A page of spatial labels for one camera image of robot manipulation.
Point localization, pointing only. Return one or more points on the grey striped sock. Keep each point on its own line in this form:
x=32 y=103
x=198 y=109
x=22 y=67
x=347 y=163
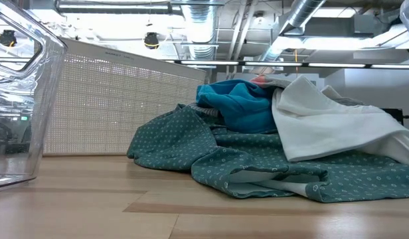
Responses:
x=208 y=110

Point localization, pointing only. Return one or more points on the blue towel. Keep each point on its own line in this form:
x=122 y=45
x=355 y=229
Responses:
x=241 y=106

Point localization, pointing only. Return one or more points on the green dotted shirt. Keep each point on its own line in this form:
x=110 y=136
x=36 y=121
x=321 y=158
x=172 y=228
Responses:
x=257 y=159

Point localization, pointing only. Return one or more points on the white cloth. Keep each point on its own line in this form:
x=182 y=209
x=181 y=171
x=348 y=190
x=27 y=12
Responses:
x=324 y=126

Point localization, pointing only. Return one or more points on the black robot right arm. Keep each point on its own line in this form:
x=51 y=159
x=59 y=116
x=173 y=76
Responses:
x=393 y=117

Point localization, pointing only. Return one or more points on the white perforated plastic basket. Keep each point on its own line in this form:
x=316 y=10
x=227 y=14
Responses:
x=125 y=109

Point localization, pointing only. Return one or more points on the ceiling light strip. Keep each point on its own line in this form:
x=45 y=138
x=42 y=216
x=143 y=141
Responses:
x=274 y=63

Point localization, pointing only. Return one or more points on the black hanging ceiling device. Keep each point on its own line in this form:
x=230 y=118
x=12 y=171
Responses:
x=7 y=37
x=151 y=40

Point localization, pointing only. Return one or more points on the grey ceiling pipe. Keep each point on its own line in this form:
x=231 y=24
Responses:
x=115 y=7

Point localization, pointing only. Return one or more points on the tall clear plastic bin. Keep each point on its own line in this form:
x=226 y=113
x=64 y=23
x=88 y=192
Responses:
x=42 y=99

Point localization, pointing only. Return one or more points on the silver ventilation duct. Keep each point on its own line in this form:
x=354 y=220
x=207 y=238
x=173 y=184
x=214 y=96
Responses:
x=199 y=26
x=300 y=13

